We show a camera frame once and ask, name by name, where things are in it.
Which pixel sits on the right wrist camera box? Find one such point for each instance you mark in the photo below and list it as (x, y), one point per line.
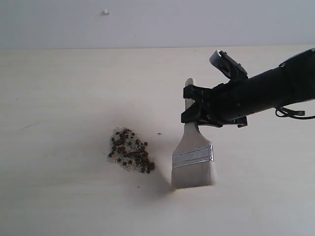
(228, 66)

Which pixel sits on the white brush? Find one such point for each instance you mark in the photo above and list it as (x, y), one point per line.
(192, 160)

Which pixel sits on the white wall hook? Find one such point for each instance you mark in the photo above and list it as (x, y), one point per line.
(105, 12)

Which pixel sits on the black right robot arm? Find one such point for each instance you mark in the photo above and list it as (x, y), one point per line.
(293, 81)

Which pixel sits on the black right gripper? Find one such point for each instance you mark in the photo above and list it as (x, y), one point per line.
(214, 106)

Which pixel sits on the pile of pellets and grains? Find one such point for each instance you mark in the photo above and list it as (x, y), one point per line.
(130, 152)

